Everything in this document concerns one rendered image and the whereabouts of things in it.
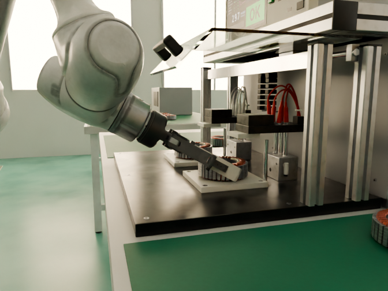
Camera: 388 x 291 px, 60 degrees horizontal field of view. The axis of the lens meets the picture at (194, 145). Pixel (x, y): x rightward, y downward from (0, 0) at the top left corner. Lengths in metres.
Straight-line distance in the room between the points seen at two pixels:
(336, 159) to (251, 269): 0.44
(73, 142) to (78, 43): 5.02
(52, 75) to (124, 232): 0.30
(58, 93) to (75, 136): 4.82
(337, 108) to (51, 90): 0.60
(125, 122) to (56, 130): 4.83
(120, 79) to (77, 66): 0.06
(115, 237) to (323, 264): 0.30
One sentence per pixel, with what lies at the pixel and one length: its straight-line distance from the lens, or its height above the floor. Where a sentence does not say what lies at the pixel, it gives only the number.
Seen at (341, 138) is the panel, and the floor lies 0.87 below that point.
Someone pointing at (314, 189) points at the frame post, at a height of 0.80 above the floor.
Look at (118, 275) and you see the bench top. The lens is 0.45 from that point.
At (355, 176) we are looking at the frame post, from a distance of 0.69.
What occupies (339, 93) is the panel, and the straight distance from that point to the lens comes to 0.82.
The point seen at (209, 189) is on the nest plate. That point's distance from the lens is 0.68.
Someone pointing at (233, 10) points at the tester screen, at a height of 1.20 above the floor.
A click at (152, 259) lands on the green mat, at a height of 0.75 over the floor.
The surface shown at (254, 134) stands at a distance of 0.75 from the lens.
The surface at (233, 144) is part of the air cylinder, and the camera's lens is 1.01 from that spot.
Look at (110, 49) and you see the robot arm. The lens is 0.47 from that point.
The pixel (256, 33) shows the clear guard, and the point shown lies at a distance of 0.55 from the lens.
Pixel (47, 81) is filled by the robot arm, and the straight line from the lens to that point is 0.66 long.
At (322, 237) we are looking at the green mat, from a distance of 0.57.
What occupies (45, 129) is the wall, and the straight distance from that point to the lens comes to 5.50.
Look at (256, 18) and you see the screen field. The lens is 0.92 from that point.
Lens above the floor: 0.97
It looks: 9 degrees down
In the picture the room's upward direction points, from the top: straight up
